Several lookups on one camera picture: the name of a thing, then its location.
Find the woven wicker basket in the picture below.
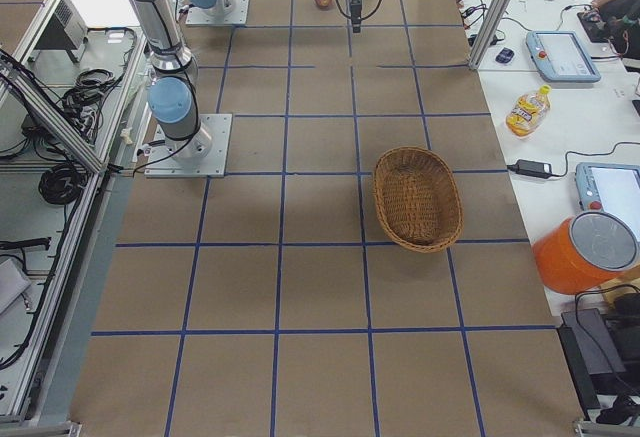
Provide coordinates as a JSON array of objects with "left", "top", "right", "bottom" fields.
[{"left": 373, "top": 146, "right": 463, "bottom": 253}]

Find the yellow juice bottle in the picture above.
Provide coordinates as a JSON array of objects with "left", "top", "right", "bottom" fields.
[{"left": 505, "top": 84, "right": 551, "bottom": 137}]

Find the far blue teach pendant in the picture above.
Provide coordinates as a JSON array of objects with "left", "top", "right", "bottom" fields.
[{"left": 525, "top": 31, "right": 601, "bottom": 83}]

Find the blue teach pendant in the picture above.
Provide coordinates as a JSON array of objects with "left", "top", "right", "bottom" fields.
[
  {"left": 575, "top": 162, "right": 639, "bottom": 223},
  {"left": 525, "top": 31, "right": 601, "bottom": 83}
]

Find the black power adapter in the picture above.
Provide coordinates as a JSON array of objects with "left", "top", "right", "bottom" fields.
[{"left": 507, "top": 159, "right": 553, "bottom": 179}]

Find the grey control box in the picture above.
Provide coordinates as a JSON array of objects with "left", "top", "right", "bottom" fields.
[{"left": 29, "top": 0, "right": 88, "bottom": 63}]

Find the near blue teach pendant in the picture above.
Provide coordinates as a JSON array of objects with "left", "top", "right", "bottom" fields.
[{"left": 575, "top": 162, "right": 639, "bottom": 223}]

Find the orange bucket with grey lid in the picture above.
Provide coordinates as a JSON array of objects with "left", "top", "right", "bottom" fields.
[{"left": 533, "top": 211, "right": 639, "bottom": 295}]

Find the black laptop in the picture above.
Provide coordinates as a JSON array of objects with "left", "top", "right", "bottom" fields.
[{"left": 557, "top": 308, "right": 639, "bottom": 413}]

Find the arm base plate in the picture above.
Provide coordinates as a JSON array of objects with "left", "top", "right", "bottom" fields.
[
  {"left": 143, "top": 114, "right": 233, "bottom": 178},
  {"left": 186, "top": 0, "right": 249, "bottom": 27}
]

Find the aluminium frame post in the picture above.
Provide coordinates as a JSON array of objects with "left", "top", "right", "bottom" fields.
[{"left": 468, "top": 0, "right": 510, "bottom": 70}]

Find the coiled black cable bundle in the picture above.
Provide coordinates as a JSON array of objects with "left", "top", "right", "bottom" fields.
[{"left": 38, "top": 161, "right": 81, "bottom": 206}]

